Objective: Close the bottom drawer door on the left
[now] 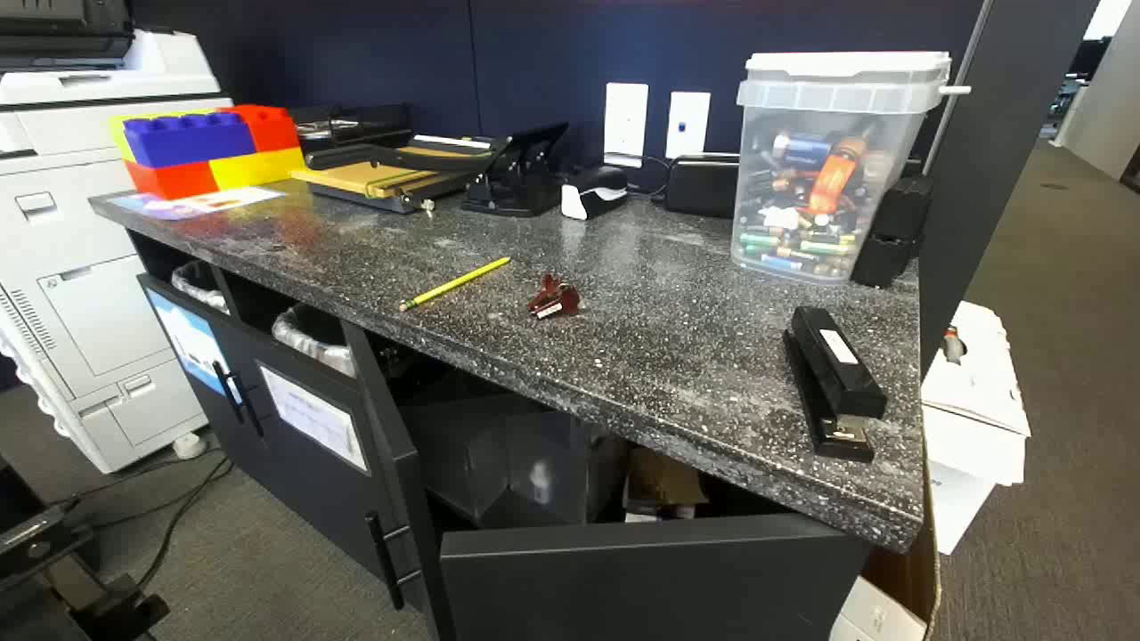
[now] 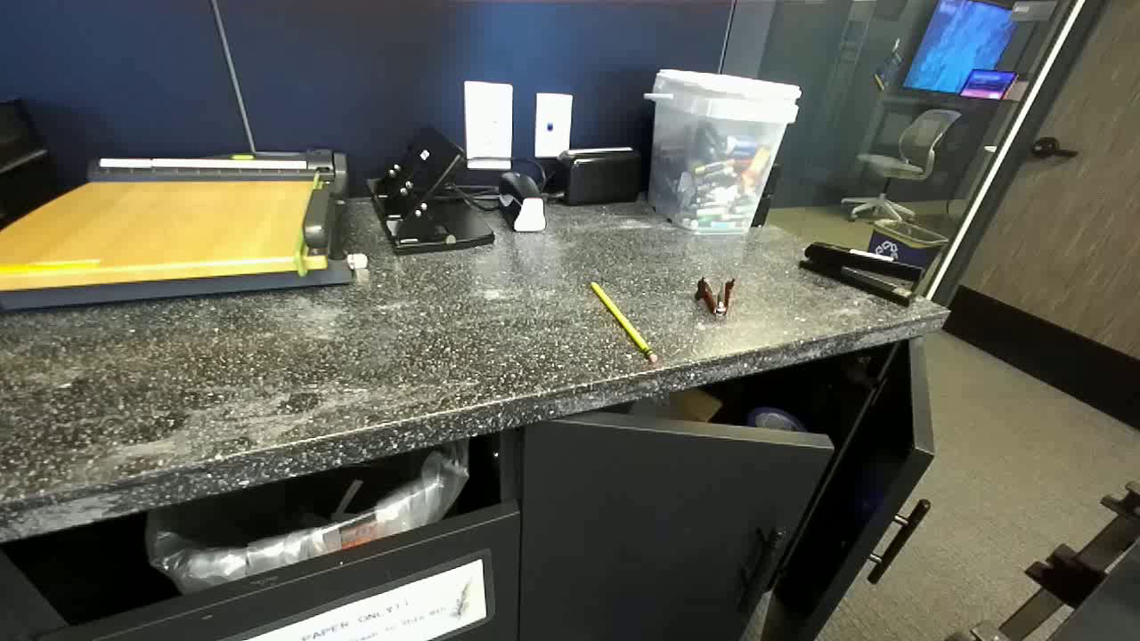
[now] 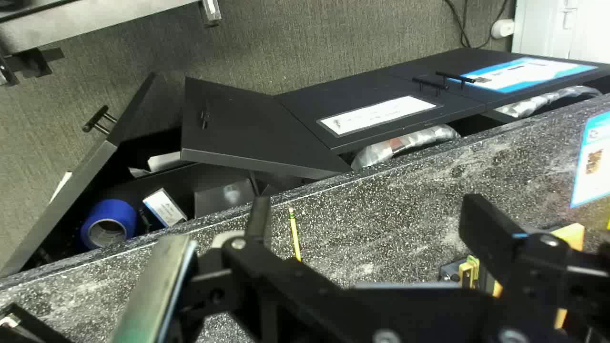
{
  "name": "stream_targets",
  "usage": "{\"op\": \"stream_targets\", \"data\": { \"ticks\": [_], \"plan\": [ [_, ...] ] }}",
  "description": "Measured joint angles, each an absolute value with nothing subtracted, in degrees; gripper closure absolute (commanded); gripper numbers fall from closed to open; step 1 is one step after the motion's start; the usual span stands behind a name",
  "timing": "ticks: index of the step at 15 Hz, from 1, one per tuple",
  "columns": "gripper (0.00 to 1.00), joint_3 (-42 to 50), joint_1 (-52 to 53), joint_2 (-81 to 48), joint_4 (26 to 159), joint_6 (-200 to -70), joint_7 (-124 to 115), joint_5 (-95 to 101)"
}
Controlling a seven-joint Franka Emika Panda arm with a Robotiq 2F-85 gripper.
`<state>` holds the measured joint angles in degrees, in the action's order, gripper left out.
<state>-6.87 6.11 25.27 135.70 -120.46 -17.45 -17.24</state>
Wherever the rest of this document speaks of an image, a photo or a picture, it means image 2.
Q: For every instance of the white drawer label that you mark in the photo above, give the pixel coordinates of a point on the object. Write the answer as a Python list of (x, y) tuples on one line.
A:
[(393, 605)]

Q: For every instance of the black trash drawer front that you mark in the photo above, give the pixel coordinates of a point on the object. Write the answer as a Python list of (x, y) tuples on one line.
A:
[(178, 605)]

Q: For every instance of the yellow pencil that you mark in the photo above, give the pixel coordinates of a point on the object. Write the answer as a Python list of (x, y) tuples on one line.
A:
[(620, 323)]

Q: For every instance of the brown staple remover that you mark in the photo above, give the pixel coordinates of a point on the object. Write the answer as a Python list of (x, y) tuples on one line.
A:
[(713, 297)]

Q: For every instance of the black rectangular desk box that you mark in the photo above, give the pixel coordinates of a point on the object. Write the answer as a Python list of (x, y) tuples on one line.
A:
[(599, 174)]

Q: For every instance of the clear plastic battery container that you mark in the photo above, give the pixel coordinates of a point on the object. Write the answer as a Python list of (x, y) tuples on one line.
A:
[(713, 172)]

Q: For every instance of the white card sign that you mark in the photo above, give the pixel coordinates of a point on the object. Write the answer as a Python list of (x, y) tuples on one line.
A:
[(491, 127)]

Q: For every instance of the white container lid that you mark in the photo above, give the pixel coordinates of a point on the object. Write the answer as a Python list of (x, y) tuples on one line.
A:
[(726, 94)]

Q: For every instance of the black stapler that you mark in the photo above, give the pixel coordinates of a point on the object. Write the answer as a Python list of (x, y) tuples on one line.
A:
[(858, 269)]

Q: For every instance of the clear plastic trash bag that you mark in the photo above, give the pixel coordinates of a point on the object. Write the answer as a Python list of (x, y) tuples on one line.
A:
[(287, 538)]

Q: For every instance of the grey office chair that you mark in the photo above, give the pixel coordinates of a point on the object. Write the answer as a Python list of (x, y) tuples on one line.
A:
[(911, 161)]

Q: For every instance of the yellow board paper cutter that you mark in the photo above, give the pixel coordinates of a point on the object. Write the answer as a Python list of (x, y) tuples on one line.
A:
[(154, 225)]

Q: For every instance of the blue computer monitor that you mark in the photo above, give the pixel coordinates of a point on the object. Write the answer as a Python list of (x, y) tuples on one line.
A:
[(957, 44)]

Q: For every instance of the small white wall plate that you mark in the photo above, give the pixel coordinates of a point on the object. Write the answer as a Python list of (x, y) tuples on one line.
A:
[(555, 127)]

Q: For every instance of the silver glass partition frame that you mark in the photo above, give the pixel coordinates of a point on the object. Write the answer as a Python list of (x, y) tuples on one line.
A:
[(1004, 148)]

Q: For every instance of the black metal camera stand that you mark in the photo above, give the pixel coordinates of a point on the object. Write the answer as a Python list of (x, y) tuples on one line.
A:
[(1074, 573)]

